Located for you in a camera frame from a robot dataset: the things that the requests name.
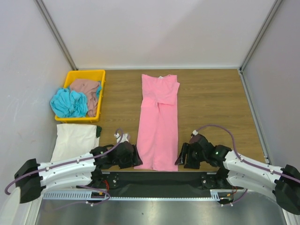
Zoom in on pink t shirt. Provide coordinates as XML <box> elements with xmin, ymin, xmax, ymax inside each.
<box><xmin>137</xmin><ymin>74</ymin><xmax>180</xmax><ymax>172</ymax></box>

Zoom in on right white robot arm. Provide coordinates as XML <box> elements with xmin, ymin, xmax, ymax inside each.
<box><xmin>175</xmin><ymin>134</ymin><xmax>300</xmax><ymax>215</ymax></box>

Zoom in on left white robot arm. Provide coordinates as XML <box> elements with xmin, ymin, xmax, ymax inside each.
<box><xmin>15</xmin><ymin>141</ymin><xmax>143</xmax><ymax>203</ymax></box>

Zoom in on dark green folded shirt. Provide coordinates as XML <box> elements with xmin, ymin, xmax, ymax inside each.
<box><xmin>96</xmin><ymin>126</ymin><xmax>102</xmax><ymax>138</ymax></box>

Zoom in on folded white t shirt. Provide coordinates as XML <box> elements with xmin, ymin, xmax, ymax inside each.
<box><xmin>51</xmin><ymin>123</ymin><xmax>99</xmax><ymax>162</ymax></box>

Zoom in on mauve t shirt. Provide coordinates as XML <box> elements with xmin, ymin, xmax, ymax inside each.
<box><xmin>70</xmin><ymin>79</ymin><xmax>102</xmax><ymax>117</ymax></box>

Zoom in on turquoise t shirt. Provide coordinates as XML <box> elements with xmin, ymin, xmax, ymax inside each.
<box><xmin>50</xmin><ymin>86</ymin><xmax>88</xmax><ymax>118</ymax></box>

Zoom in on yellow plastic bin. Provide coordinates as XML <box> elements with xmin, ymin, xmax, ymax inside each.
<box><xmin>54</xmin><ymin>70</ymin><xmax>105</xmax><ymax>123</ymax></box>

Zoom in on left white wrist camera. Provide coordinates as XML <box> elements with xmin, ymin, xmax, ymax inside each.
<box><xmin>114</xmin><ymin>133</ymin><xmax>130</xmax><ymax>143</ymax></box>

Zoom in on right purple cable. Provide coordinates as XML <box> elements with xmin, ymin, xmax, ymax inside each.
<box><xmin>192</xmin><ymin>124</ymin><xmax>300</xmax><ymax>207</ymax></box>

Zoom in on purple cable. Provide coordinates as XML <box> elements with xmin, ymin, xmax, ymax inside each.
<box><xmin>5</xmin><ymin>128</ymin><xmax>111</xmax><ymax>210</ymax></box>
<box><xmin>192</xmin><ymin>124</ymin><xmax>300</xmax><ymax>207</ymax></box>

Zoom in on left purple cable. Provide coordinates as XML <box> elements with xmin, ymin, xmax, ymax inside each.
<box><xmin>5</xmin><ymin>128</ymin><xmax>111</xmax><ymax>210</ymax></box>

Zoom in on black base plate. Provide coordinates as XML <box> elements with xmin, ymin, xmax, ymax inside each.
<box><xmin>89</xmin><ymin>172</ymin><xmax>242</xmax><ymax>196</ymax></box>

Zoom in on grey slotted cable duct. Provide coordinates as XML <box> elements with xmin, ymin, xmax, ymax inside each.
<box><xmin>43</xmin><ymin>189</ymin><xmax>233</xmax><ymax>201</ymax></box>

